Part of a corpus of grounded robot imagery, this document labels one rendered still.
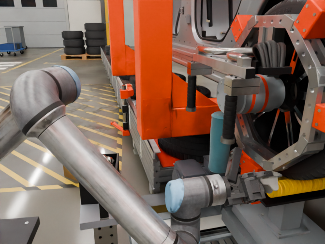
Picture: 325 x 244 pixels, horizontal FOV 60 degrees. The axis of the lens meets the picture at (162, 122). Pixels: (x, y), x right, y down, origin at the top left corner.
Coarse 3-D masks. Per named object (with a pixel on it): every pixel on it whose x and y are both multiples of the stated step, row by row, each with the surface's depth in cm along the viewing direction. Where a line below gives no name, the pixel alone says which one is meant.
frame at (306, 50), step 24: (264, 24) 98; (288, 24) 86; (312, 48) 80; (312, 72) 78; (312, 96) 79; (240, 120) 128; (312, 120) 80; (240, 144) 121; (312, 144) 83; (264, 168) 105
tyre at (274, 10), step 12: (288, 0) 98; (300, 0) 92; (276, 12) 104; (288, 12) 98; (252, 132) 127; (324, 144) 87; (312, 156) 92; (324, 156) 87; (288, 168) 104; (300, 168) 98; (312, 168) 93; (324, 168) 89
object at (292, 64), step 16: (288, 48) 122; (288, 64) 129; (288, 80) 110; (304, 80) 98; (288, 96) 110; (304, 96) 97; (272, 112) 130; (288, 112) 105; (256, 128) 125; (272, 128) 116; (288, 128) 106; (272, 144) 118; (288, 144) 107
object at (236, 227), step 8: (224, 208) 150; (232, 208) 150; (224, 216) 148; (232, 216) 146; (232, 224) 140; (240, 224) 141; (232, 232) 141; (240, 232) 132; (248, 232) 135; (240, 240) 133; (248, 240) 130
